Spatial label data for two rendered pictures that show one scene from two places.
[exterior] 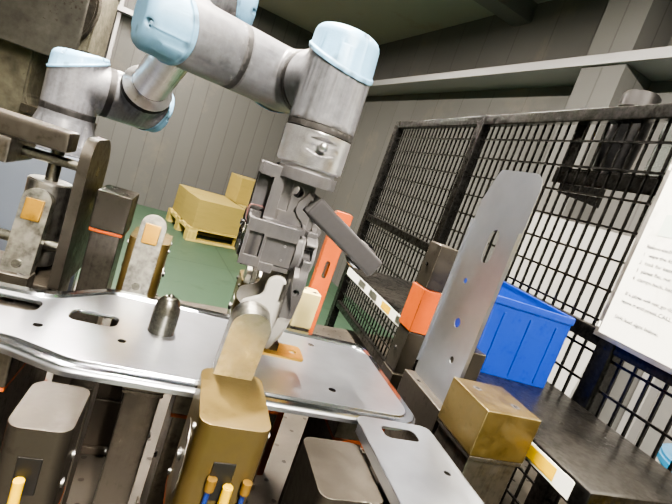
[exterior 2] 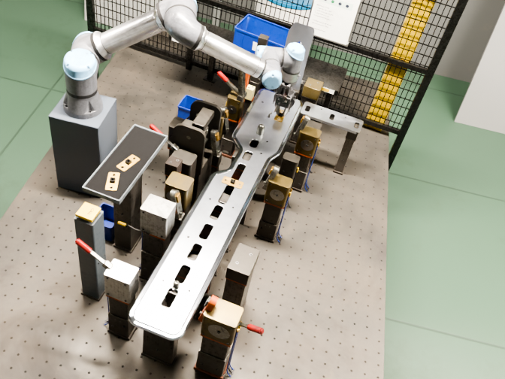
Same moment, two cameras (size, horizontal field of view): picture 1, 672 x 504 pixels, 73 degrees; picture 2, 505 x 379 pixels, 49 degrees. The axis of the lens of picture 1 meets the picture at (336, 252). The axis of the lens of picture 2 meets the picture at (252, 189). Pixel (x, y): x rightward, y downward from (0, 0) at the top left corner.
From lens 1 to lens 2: 2.26 m
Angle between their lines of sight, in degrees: 64
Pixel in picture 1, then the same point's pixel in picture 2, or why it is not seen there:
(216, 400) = (312, 134)
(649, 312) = (322, 25)
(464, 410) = (311, 92)
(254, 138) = not seen: outside the picture
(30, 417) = (295, 160)
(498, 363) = not seen: hidden behind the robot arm
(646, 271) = (318, 13)
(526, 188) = (308, 30)
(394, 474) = (320, 118)
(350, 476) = (314, 124)
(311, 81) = (297, 65)
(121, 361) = (277, 144)
